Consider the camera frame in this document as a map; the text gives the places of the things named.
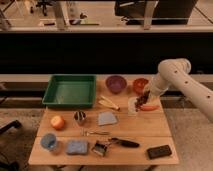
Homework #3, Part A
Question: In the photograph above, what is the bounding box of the black binder clip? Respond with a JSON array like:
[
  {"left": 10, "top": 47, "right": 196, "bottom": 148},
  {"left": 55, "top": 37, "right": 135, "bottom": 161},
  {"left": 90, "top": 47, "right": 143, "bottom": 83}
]
[{"left": 92, "top": 141, "right": 108, "bottom": 157}]

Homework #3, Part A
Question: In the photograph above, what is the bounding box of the white paper cup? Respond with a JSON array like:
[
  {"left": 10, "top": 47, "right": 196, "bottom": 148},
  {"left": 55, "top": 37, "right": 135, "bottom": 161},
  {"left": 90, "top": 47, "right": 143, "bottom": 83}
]
[{"left": 128, "top": 97, "right": 141, "bottom": 116}]

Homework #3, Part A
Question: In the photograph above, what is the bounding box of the yellow banana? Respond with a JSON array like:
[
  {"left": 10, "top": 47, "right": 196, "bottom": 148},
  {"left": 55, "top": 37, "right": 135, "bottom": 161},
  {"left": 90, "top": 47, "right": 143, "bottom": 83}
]
[{"left": 99, "top": 96, "right": 120, "bottom": 111}]

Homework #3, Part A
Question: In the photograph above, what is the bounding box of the small metal cup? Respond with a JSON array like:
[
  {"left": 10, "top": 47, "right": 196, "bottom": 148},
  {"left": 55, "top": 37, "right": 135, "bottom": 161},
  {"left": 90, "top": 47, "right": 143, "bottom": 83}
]
[{"left": 74, "top": 111, "right": 86, "bottom": 126}]

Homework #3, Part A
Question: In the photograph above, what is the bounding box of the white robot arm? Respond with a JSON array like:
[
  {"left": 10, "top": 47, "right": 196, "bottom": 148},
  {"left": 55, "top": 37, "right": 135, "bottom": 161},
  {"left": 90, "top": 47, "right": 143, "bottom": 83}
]
[{"left": 144, "top": 58, "right": 213, "bottom": 122}]

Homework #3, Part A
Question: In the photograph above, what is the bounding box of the dark grape bunch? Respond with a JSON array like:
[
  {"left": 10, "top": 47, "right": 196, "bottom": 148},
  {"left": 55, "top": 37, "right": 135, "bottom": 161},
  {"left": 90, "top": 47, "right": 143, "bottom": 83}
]
[{"left": 135, "top": 91, "right": 149, "bottom": 111}]

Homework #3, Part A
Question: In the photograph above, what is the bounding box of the blue plastic cup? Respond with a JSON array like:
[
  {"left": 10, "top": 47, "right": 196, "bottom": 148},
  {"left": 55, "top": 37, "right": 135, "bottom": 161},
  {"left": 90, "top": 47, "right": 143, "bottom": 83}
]
[{"left": 40, "top": 133, "right": 57, "bottom": 151}]

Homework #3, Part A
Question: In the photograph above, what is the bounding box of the wooden folding table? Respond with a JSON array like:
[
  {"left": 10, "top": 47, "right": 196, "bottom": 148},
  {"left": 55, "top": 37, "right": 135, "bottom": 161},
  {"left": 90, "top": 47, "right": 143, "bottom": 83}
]
[{"left": 29, "top": 81, "right": 179, "bottom": 165}]

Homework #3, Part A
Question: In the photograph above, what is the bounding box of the orange fruit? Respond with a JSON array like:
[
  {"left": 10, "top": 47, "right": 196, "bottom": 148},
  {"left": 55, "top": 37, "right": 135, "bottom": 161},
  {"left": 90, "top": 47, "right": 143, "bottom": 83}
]
[{"left": 50, "top": 115, "right": 65, "bottom": 130}]

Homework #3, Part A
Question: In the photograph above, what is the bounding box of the purple bowl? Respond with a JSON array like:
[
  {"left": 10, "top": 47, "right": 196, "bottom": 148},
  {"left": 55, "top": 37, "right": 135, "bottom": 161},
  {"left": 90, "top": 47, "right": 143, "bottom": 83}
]
[{"left": 105, "top": 75, "right": 127, "bottom": 94}]

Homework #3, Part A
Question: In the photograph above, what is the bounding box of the red bowl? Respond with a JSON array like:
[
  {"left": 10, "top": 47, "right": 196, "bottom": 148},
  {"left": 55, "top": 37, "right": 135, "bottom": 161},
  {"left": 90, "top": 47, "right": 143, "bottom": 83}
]
[{"left": 133, "top": 78, "right": 148, "bottom": 95}]

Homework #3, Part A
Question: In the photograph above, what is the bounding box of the green plastic tray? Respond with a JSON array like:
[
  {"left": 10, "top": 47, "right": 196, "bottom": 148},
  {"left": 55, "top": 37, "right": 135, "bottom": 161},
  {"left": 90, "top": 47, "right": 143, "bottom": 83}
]
[{"left": 42, "top": 74, "right": 96, "bottom": 108}]

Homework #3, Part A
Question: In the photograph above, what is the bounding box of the blue sponge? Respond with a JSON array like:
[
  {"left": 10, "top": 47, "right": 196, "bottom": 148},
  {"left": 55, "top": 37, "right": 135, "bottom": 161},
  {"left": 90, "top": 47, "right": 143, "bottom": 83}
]
[{"left": 66, "top": 140, "right": 88, "bottom": 155}]

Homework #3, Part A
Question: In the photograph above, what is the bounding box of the blue cloth square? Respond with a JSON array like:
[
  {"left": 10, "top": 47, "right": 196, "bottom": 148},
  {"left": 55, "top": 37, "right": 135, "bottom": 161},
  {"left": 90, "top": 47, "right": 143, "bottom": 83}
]
[{"left": 98, "top": 112, "right": 117, "bottom": 126}]

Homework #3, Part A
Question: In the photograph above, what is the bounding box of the orange carrot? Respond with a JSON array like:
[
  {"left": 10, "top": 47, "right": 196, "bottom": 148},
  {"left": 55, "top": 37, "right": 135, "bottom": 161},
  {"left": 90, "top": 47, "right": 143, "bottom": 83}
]
[{"left": 140, "top": 105, "right": 159, "bottom": 111}]

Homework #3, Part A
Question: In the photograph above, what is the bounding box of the black rectangular block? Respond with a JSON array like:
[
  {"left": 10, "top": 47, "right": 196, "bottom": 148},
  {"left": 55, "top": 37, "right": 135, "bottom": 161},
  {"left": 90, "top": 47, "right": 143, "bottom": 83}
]
[{"left": 147, "top": 145, "right": 172, "bottom": 159}]

